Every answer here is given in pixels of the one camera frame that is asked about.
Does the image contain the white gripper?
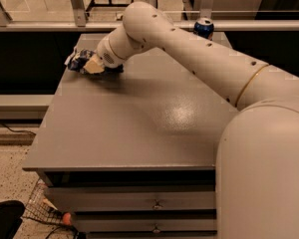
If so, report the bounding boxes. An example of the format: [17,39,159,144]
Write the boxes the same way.
[84,35,126,74]

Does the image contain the blue chip bag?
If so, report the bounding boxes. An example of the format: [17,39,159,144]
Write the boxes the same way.
[65,49,124,75]

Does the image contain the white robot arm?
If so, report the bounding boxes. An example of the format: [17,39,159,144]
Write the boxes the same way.
[96,2,299,239]

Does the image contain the black stand base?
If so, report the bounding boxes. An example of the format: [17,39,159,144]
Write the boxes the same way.
[86,0,134,13]

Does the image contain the grey drawer cabinet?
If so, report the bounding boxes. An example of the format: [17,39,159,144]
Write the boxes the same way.
[22,32,240,239]

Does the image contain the metal railing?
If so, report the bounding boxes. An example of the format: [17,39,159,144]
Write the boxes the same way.
[0,0,299,32]

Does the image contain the blue soda can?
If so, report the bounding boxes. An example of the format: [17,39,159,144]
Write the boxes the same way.
[193,17,214,40]

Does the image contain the upper drawer with knob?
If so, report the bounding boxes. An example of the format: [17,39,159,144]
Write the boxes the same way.
[44,185,215,212]

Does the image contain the drawer with knob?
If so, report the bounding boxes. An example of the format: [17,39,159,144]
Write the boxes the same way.
[72,213,217,233]
[44,185,215,212]

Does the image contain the small orange ball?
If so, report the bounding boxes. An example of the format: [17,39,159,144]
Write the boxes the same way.
[62,213,72,226]

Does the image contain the lower drawer with knob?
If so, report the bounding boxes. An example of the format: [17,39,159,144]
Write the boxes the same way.
[72,213,217,233]

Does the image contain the black floor cable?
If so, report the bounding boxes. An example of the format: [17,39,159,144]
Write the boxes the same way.
[0,115,38,136]

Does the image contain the wire basket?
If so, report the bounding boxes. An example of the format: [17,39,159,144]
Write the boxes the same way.
[22,178,74,229]

